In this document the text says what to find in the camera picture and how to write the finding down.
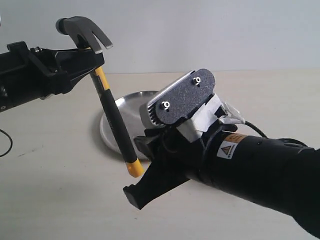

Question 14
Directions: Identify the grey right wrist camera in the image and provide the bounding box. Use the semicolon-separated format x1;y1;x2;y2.
139;68;245;143

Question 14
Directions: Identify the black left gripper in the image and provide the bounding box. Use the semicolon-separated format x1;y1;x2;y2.
6;41;105;100

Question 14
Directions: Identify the yellow black claw hammer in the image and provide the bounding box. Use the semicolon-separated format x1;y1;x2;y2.
55;16;144;178

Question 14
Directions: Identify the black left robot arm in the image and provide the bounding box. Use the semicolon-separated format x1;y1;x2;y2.
0;41;105;112

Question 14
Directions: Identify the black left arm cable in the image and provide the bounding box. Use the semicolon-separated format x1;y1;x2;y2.
0;128;13;158

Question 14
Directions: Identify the black right camera cable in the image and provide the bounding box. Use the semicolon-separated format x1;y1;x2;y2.
243;120;308;148

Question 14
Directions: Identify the round steel plate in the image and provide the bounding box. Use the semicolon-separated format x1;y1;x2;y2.
99;90;157;154

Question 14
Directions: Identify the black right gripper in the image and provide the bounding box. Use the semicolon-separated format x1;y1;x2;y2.
123;123;238;210

